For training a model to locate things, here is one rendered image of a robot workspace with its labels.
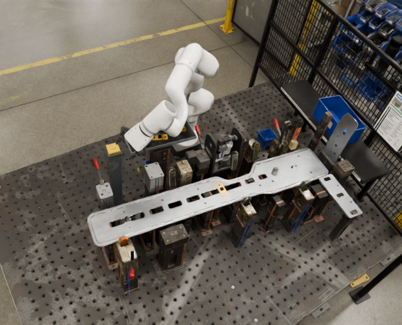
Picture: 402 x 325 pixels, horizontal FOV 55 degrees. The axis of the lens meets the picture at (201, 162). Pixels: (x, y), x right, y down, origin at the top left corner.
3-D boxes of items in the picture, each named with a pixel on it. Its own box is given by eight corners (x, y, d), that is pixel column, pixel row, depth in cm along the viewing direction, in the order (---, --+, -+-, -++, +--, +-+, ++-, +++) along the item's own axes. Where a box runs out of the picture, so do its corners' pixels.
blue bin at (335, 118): (335, 147, 236) (344, 132, 226) (311, 113, 254) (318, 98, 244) (357, 142, 241) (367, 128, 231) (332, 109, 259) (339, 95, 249)
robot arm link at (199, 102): (183, 107, 251) (190, 78, 232) (209, 118, 249) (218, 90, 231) (176, 118, 243) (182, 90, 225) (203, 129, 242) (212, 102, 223)
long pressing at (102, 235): (97, 253, 178) (96, 252, 176) (84, 215, 190) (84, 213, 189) (330, 175, 227) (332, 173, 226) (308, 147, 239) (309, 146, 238)
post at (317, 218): (315, 222, 238) (334, 196, 216) (305, 209, 244) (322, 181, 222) (324, 220, 241) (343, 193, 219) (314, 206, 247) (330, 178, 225)
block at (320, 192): (302, 226, 236) (318, 200, 214) (292, 211, 242) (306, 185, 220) (314, 221, 239) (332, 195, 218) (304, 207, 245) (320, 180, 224)
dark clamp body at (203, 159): (191, 206, 236) (198, 166, 206) (183, 189, 243) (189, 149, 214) (207, 200, 239) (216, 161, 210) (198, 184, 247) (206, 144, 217)
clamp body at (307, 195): (287, 236, 230) (306, 204, 204) (276, 220, 236) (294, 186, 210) (299, 231, 233) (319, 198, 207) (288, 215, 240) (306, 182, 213)
